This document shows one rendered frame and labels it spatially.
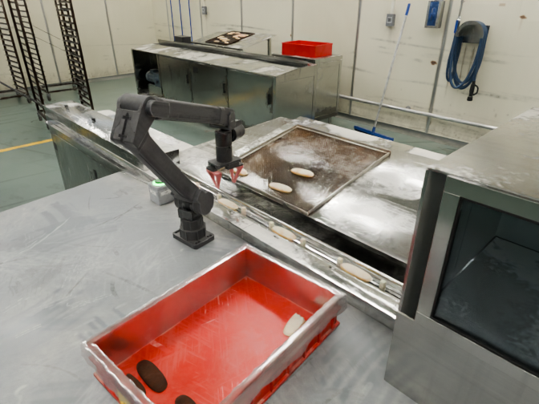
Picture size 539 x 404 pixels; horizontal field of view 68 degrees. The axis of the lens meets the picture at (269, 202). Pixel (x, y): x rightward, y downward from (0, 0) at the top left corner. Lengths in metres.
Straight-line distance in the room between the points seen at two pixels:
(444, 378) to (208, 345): 0.50
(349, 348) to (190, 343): 0.36
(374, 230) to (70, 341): 0.87
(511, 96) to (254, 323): 4.07
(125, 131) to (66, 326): 0.49
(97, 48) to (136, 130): 7.74
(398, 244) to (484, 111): 3.72
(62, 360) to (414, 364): 0.74
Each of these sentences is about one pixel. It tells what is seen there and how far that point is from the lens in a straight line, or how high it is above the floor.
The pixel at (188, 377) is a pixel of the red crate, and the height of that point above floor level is 0.82.
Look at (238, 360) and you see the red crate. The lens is 0.95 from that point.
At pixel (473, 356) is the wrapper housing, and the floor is 1.01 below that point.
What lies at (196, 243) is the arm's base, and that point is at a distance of 1.30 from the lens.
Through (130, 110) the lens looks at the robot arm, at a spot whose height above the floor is 1.29.
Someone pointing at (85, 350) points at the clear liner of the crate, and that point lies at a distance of 0.91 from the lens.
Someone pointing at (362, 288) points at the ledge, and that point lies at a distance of 1.08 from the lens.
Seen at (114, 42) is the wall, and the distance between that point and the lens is 8.85.
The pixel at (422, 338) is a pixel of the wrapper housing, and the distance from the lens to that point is 0.82.
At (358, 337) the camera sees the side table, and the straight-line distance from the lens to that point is 1.02.
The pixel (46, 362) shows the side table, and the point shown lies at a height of 0.82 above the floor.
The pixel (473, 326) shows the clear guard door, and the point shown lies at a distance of 0.75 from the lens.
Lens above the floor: 1.54
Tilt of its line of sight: 28 degrees down
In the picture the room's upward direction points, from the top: straight up
